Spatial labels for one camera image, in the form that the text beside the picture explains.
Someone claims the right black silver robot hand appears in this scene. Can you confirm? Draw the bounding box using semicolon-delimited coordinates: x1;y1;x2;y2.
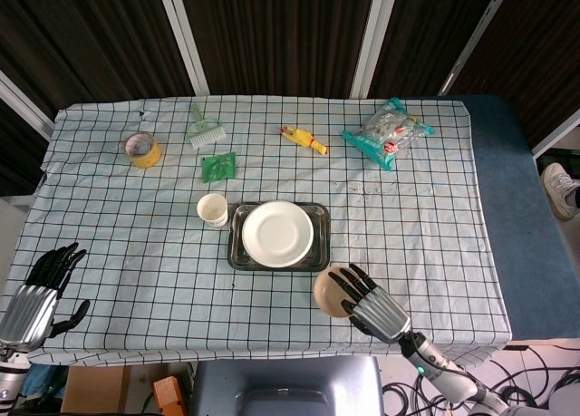
328;263;412;344

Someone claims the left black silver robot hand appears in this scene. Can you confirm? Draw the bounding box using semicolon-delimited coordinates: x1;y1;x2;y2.
0;241;92;352

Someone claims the beige bowl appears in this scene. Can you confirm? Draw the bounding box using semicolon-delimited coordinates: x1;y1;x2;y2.
313;265;363;320

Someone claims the white round plate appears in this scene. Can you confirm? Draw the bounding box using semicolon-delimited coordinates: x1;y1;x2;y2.
241;200;315;268

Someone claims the white paper cup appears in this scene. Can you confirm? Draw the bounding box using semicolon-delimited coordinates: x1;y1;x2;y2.
196;192;229;229

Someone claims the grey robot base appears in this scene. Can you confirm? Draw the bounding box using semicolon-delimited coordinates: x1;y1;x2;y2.
189;355;386;416

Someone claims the stainless steel rectangular tray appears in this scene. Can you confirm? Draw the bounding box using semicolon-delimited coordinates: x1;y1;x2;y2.
227;201;331;273

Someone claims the brown cardboard box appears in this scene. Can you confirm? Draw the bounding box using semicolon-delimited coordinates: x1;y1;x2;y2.
60;365;132;415

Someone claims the orange box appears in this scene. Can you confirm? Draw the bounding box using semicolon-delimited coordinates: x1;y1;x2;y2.
151;375;179;416

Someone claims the teal clear snack bag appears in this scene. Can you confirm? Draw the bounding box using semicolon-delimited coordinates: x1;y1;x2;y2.
341;96;436;171

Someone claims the yellow rubber chicken toy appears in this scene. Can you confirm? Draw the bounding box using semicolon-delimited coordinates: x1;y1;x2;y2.
279;125;330;156

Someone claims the yellow tape roll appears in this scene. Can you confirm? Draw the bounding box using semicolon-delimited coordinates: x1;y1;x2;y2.
123;131;163;169

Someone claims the white sneaker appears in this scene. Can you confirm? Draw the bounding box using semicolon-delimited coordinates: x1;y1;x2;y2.
539;161;580;222

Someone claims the green sachet packet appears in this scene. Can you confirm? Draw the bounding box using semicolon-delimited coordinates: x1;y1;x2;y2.
200;151;238;183

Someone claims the green hand brush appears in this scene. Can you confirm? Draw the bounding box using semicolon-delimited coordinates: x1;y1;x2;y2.
188;102;227;150

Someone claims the dark partition panel white frame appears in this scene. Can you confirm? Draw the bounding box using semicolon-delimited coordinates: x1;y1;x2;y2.
0;0;209;118
0;98;51;198
452;0;580;148
369;0;504;99
179;0;377;99

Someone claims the black floor cable bundle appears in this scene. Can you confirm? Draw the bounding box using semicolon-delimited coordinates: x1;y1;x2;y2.
382;343;580;416

